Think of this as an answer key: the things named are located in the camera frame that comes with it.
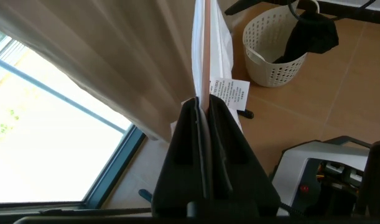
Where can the beige curtain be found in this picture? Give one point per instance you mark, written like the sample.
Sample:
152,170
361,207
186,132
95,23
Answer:
99,46

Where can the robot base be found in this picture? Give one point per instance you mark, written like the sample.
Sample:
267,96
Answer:
298,168

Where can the pink clothes hanger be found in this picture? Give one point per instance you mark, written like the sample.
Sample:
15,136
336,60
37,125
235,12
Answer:
206,62

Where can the black garment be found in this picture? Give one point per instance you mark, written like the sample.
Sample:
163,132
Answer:
314,37

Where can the window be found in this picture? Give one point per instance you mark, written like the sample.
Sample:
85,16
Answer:
37,140

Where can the white t-shirt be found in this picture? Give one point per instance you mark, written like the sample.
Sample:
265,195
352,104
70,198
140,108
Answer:
220,56

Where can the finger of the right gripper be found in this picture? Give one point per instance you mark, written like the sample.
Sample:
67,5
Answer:
242,7

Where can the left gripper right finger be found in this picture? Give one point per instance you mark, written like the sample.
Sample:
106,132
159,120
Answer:
239,174

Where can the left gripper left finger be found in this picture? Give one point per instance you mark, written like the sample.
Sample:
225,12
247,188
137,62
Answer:
180,174

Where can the white laundry basket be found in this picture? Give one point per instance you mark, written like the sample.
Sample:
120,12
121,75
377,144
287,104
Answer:
264,62

